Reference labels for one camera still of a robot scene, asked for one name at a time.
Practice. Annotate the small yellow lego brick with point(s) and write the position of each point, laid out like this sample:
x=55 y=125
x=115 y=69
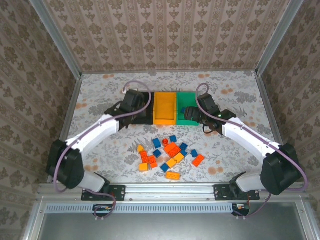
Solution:
x=143 y=167

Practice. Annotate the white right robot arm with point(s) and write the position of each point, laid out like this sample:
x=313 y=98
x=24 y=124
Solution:
x=250 y=140

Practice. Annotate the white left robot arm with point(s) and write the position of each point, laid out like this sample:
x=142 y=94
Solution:
x=95 y=130

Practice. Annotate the blue lego brick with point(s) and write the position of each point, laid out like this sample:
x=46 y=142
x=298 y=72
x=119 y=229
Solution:
x=157 y=153
x=156 y=143
x=183 y=146
x=184 y=152
x=173 y=138
x=182 y=109
x=194 y=153
x=164 y=167

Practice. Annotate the grey metal panel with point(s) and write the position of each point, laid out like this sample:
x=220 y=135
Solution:
x=170 y=227

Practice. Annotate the black connector socket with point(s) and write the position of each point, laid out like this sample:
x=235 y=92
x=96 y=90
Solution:
x=241 y=207

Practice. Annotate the orange plastic container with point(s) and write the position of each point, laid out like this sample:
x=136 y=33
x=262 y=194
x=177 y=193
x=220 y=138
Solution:
x=165 y=105

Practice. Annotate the aluminium side rail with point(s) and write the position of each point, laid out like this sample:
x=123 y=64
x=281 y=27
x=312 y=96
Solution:
x=271 y=112
x=68 y=112

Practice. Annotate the large red-orange lego brick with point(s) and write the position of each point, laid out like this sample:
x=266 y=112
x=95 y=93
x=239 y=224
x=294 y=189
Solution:
x=172 y=149

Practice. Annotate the aluminium frame post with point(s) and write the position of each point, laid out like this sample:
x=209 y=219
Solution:
x=278 y=37
x=57 y=37

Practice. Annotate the black plastic container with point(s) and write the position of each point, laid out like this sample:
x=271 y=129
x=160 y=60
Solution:
x=146 y=122

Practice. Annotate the yellow sloped lego piece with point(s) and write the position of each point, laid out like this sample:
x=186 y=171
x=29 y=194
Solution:
x=140 y=148

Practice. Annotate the aluminium back rail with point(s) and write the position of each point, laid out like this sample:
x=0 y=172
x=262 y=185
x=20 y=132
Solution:
x=175 y=71

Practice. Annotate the aluminium front rail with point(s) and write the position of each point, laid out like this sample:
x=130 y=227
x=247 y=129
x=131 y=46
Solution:
x=170 y=192

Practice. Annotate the green plastic container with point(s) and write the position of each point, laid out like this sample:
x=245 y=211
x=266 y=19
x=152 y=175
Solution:
x=186 y=100

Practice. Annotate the round red-orange lego piece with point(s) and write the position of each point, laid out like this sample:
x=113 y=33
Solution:
x=165 y=142

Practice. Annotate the long yellow lego brick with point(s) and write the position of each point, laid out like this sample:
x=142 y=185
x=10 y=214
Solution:
x=175 y=160
x=173 y=175

